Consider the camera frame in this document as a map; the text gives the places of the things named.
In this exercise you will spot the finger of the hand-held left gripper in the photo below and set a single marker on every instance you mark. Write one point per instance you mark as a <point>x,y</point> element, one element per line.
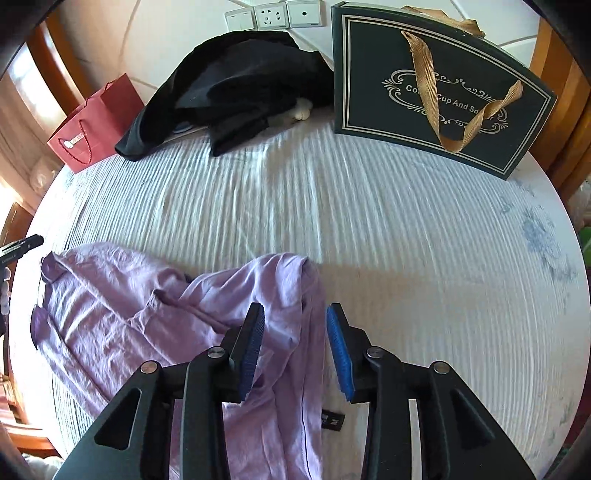
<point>23,247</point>

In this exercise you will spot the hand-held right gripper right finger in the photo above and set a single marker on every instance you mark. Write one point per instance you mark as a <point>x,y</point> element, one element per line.
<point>339,355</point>

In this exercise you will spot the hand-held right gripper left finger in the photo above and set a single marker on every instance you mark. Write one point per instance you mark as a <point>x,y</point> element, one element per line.
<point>251,355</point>

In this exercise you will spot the purple shirt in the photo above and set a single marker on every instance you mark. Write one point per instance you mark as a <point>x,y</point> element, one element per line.
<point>115,300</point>

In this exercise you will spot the black clothes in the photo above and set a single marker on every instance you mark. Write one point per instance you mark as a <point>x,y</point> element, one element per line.
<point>231,78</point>

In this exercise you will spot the person's left hand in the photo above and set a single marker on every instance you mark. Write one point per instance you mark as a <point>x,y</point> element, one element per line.
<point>4,295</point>

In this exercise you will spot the wooden nightstand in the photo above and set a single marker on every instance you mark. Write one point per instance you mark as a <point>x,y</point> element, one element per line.
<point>14,219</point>

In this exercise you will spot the red paper bag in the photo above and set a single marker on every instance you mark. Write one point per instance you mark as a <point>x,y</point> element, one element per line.
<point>101,124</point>

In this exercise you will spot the small white cloth item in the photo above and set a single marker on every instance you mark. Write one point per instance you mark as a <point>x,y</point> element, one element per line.
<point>302,110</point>

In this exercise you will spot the white padded headboard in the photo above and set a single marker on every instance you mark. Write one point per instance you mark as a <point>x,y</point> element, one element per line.
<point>152,32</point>

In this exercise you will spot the dark green gift bag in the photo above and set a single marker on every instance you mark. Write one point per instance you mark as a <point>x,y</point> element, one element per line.
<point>369,101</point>

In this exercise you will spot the white double wall switch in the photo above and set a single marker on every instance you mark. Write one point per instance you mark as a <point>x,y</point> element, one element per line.
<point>240,20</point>

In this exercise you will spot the white wall socket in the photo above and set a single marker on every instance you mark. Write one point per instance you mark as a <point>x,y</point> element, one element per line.
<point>271,16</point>

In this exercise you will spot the wooden headboard frame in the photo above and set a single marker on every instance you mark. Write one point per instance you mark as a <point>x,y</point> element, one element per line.
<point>554,60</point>

